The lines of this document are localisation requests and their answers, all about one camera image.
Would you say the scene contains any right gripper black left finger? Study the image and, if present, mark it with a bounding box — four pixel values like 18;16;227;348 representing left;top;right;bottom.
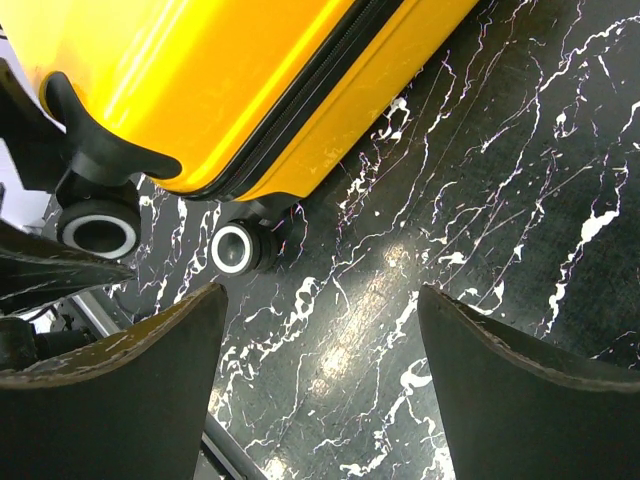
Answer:
1;283;228;479

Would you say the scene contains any aluminium frame rail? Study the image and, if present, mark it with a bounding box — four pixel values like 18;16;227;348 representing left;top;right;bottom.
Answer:
69;292;122;338

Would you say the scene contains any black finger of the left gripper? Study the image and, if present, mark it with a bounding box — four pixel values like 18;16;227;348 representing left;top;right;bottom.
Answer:
1;221;135;315

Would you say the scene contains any black marble pattern mat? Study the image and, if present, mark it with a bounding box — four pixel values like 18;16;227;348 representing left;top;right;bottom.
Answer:
44;0;640;480

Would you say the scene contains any yellow Pikachu suitcase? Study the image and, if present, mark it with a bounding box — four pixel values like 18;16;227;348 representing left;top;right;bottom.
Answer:
1;1;473;276

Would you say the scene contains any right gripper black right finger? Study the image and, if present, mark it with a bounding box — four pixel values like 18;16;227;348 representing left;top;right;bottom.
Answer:
417;285;639;479

